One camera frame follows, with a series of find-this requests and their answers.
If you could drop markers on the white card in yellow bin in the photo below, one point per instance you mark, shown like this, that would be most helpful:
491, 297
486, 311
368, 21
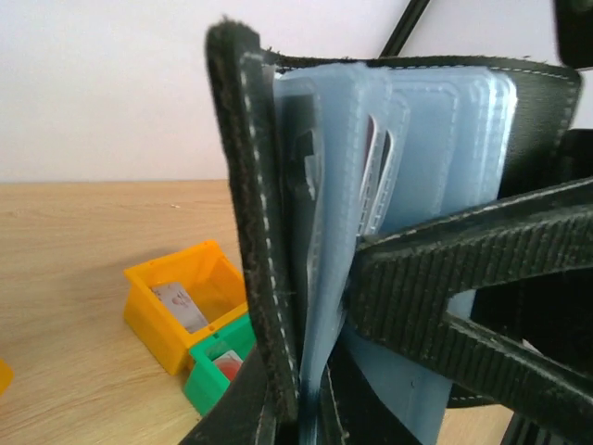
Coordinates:
178, 302

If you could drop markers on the red circle card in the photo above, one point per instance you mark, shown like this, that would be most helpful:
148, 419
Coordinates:
229, 364

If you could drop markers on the long yellow divided tray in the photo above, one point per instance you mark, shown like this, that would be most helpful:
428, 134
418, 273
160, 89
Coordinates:
6, 376

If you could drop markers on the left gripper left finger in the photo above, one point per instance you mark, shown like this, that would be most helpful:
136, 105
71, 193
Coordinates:
245, 413

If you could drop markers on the green storage bin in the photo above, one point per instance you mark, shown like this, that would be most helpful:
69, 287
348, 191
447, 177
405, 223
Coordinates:
206, 385

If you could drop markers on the yellow storage bin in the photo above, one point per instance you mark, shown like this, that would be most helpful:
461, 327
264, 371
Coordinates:
213, 283

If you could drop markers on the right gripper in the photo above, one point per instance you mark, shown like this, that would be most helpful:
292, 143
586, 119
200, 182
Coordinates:
400, 287

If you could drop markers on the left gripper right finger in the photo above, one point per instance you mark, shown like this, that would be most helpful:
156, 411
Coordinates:
351, 412

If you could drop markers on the right black frame post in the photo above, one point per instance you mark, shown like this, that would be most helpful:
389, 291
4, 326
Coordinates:
404, 28

